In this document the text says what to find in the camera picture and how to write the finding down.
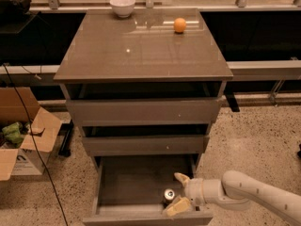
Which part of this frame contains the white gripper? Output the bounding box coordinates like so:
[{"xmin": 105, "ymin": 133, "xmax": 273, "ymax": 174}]
[{"xmin": 163, "ymin": 172, "xmax": 205, "ymax": 217}]

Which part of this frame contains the redbull can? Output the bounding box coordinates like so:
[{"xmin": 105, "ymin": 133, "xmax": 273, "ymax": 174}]
[{"xmin": 163, "ymin": 188, "xmax": 176, "ymax": 207}]

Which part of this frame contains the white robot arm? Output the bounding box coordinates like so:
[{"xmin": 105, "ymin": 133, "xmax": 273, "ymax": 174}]
[{"xmin": 163, "ymin": 170, "xmax": 301, "ymax": 226}]

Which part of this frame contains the grey middle drawer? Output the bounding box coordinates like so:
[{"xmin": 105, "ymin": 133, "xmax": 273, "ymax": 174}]
[{"xmin": 83, "ymin": 135, "xmax": 209, "ymax": 156}]

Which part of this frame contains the grey open bottom drawer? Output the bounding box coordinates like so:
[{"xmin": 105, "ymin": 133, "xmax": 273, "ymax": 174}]
[{"xmin": 83, "ymin": 154, "xmax": 213, "ymax": 226}]

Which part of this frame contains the grey top drawer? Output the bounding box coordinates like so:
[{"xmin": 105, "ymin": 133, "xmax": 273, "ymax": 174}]
[{"xmin": 66, "ymin": 99, "xmax": 220, "ymax": 126}]

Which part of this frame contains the grey drawer cabinet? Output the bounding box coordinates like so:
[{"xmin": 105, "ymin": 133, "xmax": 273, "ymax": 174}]
[{"xmin": 53, "ymin": 8, "xmax": 234, "ymax": 226}]

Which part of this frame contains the black table leg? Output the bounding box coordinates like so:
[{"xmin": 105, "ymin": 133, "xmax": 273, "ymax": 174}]
[{"xmin": 58, "ymin": 121, "xmax": 74, "ymax": 157}]

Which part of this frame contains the orange fruit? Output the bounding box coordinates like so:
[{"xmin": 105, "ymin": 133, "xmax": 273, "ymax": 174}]
[{"xmin": 174, "ymin": 18, "xmax": 186, "ymax": 33}]

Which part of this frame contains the brown cardboard box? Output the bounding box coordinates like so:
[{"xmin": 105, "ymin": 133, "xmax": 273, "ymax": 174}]
[{"xmin": 0, "ymin": 88, "xmax": 62, "ymax": 183}]

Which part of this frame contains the green crumpled bag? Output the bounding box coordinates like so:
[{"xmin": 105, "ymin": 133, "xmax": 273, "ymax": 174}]
[{"xmin": 2, "ymin": 122, "xmax": 24, "ymax": 147}]

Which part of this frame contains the white ceramic bowl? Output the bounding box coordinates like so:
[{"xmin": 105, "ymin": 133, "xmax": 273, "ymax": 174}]
[{"xmin": 110, "ymin": 0, "xmax": 135, "ymax": 18}]

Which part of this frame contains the black object on ledge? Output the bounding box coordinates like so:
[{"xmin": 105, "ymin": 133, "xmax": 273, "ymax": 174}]
[{"xmin": 0, "ymin": 0, "xmax": 31, "ymax": 16}]

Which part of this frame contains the black cable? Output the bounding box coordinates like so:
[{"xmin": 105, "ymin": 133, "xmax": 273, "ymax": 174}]
[{"xmin": 2, "ymin": 63, "xmax": 70, "ymax": 226}]

